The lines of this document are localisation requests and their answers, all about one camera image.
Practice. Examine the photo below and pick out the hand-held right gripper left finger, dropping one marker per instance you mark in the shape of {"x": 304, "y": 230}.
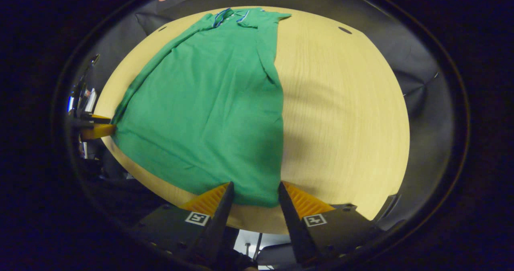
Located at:
{"x": 219, "y": 227}

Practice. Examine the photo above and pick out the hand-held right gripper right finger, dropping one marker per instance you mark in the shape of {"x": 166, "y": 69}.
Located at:
{"x": 295, "y": 227}

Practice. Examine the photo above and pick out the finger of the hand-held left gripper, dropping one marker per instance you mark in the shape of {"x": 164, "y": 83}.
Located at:
{"x": 96, "y": 119}
{"x": 98, "y": 131}

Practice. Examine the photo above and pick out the green T-shirt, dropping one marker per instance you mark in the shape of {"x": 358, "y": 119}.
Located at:
{"x": 200, "y": 114}

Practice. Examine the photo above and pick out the white side desk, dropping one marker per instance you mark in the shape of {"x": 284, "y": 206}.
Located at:
{"x": 90, "y": 100}

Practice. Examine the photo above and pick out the lit monitor screen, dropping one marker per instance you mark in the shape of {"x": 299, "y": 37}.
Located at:
{"x": 70, "y": 103}

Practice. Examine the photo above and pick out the black backdrop cloth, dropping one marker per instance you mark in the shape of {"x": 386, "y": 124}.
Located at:
{"x": 421, "y": 82}

